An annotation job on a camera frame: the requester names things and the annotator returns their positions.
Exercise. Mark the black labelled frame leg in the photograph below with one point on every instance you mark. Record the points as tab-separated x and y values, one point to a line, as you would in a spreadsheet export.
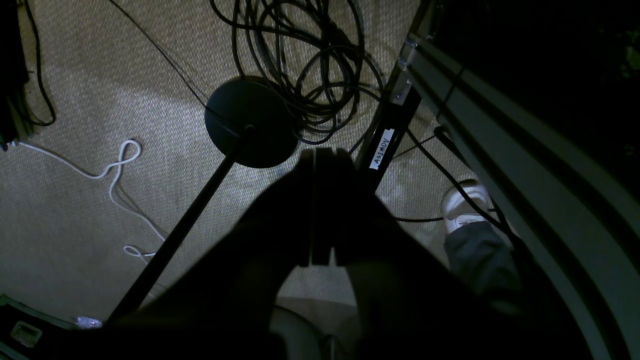
400	102

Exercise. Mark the white sneaker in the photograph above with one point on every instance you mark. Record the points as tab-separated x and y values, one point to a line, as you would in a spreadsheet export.
457	211

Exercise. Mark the grey trouser leg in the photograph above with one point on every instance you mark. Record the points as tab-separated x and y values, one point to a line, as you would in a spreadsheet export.
484	263

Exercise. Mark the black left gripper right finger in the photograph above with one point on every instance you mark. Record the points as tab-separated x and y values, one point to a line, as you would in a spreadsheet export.
413	307

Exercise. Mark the black stand pole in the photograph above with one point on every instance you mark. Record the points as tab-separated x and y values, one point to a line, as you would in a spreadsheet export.
175	235

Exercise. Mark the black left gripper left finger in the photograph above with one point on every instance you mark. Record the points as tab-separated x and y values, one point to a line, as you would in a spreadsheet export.
222	308

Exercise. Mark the black round stand base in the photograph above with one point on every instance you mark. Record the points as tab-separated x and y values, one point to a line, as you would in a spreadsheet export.
250	108

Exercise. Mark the grey aluminium table rail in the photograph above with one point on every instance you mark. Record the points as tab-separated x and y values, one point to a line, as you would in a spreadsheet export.
578	221

